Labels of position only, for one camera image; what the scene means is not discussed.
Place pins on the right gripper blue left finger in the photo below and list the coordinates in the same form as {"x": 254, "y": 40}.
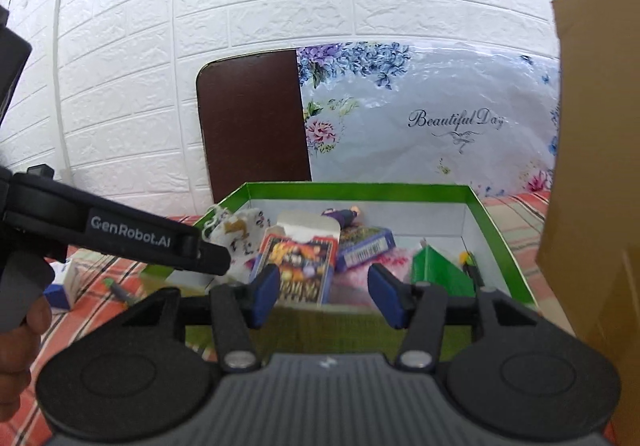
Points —
{"x": 264, "y": 293}

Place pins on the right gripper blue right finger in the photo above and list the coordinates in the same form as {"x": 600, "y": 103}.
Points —
{"x": 393, "y": 297}

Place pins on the green triangular box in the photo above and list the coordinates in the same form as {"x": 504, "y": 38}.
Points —
{"x": 430, "y": 265}

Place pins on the red blue card box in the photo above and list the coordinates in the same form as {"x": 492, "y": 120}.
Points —
{"x": 304, "y": 247}

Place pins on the blue barcode card box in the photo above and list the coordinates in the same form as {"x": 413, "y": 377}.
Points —
{"x": 358, "y": 244}

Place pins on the white floral drawstring pouch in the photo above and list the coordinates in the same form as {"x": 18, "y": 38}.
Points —
{"x": 240, "y": 233}

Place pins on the black green yellow pen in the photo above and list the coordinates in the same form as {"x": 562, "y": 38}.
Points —
{"x": 469, "y": 266}

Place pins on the purple doll figure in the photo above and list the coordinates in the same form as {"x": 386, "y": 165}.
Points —
{"x": 344, "y": 217}

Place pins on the white blue small box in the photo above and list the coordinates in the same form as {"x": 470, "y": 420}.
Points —
{"x": 69, "y": 279}

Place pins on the person's left hand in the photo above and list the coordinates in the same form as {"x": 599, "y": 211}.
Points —
{"x": 19, "y": 348}

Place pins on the green cardboard box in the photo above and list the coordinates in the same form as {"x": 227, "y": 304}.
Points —
{"x": 450, "y": 218}

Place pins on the brown headboard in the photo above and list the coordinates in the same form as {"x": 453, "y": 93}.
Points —
{"x": 252, "y": 122}

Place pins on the floral plastic bedding bag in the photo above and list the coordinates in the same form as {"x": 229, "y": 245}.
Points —
{"x": 386, "y": 112}

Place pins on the brown cardboard box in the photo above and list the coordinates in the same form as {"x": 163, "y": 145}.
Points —
{"x": 589, "y": 251}

